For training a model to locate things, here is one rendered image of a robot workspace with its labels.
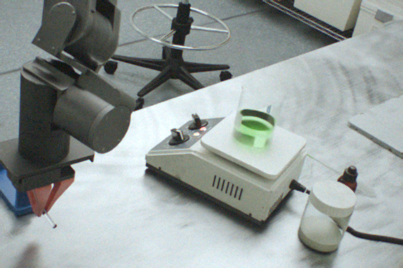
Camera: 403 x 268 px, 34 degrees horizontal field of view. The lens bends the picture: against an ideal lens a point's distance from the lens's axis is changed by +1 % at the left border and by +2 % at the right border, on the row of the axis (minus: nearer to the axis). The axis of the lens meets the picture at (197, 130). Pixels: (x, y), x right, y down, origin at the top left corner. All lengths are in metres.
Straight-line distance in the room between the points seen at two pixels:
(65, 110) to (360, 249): 0.46
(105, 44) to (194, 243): 0.29
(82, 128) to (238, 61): 2.39
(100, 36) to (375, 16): 2.48
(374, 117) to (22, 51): 1.89
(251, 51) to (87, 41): 2.48
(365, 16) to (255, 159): 2.31
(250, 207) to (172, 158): 0.13
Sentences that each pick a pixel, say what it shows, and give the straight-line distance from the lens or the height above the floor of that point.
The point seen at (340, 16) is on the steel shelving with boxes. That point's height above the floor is 0.20.
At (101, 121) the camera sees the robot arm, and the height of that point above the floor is 0.97.
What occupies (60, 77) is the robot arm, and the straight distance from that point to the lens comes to 0.71.
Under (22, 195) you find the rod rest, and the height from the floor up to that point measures 0.78.
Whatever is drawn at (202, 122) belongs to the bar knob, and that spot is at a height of 0.81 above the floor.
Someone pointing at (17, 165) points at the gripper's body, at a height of 0.87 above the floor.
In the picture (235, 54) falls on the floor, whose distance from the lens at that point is 3.10.
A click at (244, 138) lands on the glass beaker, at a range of 0.89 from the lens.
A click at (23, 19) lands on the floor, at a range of 3.12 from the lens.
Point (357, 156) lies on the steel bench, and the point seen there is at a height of 0.75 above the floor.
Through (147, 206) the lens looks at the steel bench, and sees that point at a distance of 0.91.
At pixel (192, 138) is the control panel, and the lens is 0.95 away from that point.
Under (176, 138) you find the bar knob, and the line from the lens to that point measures 0.95.
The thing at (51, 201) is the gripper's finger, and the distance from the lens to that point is 0.82.
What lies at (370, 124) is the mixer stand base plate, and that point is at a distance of 1.22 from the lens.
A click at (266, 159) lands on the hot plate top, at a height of 0.84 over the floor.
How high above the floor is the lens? 1.33
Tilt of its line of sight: 33 degrees down
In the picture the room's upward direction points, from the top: 12 degrees clockwise
